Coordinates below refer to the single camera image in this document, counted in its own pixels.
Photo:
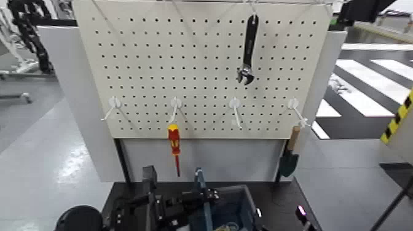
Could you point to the yellow black striped barrier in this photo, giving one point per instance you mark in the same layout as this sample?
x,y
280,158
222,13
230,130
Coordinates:
x,y
397,119

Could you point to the white metal machine frame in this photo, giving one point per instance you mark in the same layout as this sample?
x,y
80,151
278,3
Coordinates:
x,y
13,51

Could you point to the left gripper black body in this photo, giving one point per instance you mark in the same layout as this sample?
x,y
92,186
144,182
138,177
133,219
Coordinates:
x,y
138,214

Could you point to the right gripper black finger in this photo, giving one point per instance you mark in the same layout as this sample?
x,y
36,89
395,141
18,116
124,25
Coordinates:
x,y
258,213
304,216

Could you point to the black adjustable wrench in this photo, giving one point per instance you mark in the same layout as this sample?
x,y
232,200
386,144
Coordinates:
x,y
249,42

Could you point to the white backing panel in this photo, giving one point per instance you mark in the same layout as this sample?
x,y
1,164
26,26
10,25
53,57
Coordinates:
x,y
67,96

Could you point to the red yellow screwdriver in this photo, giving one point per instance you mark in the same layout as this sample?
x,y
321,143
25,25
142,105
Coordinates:
x,y
174,138

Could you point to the black floor mat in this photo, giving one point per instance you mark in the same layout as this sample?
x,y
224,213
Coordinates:
x,y
398,172

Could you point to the white pegboard hook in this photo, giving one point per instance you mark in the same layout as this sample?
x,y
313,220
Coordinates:
x,y
114,103
235,104
293,104
176,103

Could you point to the black stand post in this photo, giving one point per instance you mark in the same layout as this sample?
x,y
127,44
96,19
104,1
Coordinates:
x,y
279,151
124,164

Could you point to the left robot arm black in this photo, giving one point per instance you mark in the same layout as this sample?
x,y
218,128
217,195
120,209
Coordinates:
x,y
79,220

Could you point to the thin black pole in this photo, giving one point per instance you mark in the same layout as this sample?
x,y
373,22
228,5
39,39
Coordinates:
x,y
388,211

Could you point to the dark monitor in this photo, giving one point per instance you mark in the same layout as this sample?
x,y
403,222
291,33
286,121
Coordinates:
x,y
361,11

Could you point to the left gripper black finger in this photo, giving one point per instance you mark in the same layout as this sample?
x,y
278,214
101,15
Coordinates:
x,y
177,213
200,196

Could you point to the beige perforated pegboard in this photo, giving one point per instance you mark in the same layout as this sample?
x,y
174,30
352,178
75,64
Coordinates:
x,y
193,64

